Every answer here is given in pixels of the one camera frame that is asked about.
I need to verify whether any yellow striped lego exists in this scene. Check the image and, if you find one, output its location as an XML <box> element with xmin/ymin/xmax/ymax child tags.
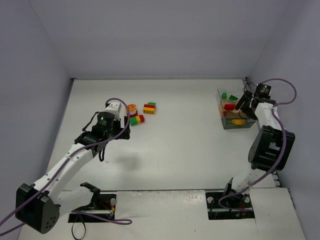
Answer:
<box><xmin>232</xmin><ymin>119</ymin><xmax>245</xmax><ymax>126</ymax></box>

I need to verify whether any green yellow red lego stack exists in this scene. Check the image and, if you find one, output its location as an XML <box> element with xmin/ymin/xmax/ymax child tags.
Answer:
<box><xmin>130</xmin><ymin>114</ymin><xmax>145</xmax><ymax>126</ymax></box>

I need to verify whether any red stepped lego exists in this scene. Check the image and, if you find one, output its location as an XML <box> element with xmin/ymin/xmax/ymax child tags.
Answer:
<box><xmin>223</xmin><ymin>103</ymin><xmax>236</xmax><ymax>111</ymax></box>

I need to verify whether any red round flower lego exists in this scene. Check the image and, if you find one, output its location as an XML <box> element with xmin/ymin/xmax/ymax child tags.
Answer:
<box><xmin>129</xmin><ymin>108</ymin><xmax>139</xmax><ymax>118</ymax></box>

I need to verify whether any green sloped lego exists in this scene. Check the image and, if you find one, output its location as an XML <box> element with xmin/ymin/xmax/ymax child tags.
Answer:
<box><xmin>221</xmin><ymin>92</ymin><xmax>228</xmax><ymax>99</ymax></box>

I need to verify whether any yellow round printed lego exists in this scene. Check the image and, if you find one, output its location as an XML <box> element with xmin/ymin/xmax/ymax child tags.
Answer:
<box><xmin>128</xmin><ymin>104</ymin><xmax>137</xmax><ymax>112</ymax></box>

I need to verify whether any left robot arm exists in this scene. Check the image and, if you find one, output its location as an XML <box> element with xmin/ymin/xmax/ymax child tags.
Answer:
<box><xmin>14</xmin><ymin>111</ymin><xmax>130</xmax><ymax>234</ymax></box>

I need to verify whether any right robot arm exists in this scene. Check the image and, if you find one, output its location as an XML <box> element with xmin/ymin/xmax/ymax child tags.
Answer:
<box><xmin>218</xmin><ymin>81</ymin><xmax>296</xmax><ymax>211</ymax></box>

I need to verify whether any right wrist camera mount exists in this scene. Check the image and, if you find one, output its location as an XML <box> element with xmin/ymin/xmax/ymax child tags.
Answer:
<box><xmin>256</xmin><ymin>83</ymin><xmax>270</xmax><ymax>91</ymax></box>

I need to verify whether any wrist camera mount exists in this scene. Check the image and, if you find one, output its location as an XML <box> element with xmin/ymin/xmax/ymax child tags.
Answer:
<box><xmin>256</xmin><ymin>83</ymin><xmax>270</xmax><ymax>91</ymax></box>
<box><xmin>104</xmin><ymin>101</ymin><xmax>122</xmax><ymax>121</ymax></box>

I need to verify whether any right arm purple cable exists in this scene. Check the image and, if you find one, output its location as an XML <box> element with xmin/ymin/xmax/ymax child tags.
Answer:
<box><xmin>217</xmin><ymin>78</ymin><xmax>298</xmax><ymax>210</ymax></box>

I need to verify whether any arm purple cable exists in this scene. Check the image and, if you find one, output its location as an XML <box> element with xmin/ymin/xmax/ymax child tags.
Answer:
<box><xmin>217</xmin><ymin>78</ymin><xmax>298</xmax><ymax>210</ymax></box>
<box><xmin>0</xmin><ymin>97</ymin><xmax>133</xmax><ymax>237</ymax></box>

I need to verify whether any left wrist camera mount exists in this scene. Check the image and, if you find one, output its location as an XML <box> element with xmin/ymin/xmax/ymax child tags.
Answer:
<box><xmin>104</xmin><ymin>101</ymin><xmax>122</xmax><ymax>121</ymax></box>

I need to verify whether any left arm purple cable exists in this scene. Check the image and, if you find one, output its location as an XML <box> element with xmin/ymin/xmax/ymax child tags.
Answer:
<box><xmin>0</xmin><ymin>97</ymin><xmax>133</xmax><ymax>237</ymax></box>

